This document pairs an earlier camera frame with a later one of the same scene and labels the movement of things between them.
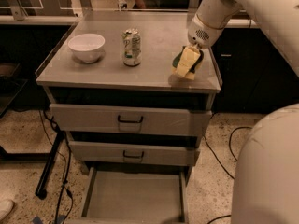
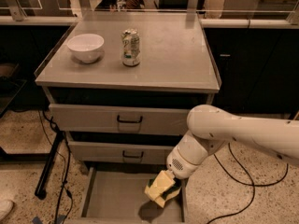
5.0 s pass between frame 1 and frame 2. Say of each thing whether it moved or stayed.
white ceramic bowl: stayed
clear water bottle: stayed
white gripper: moved
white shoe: stayed
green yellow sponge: moved
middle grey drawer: stayed
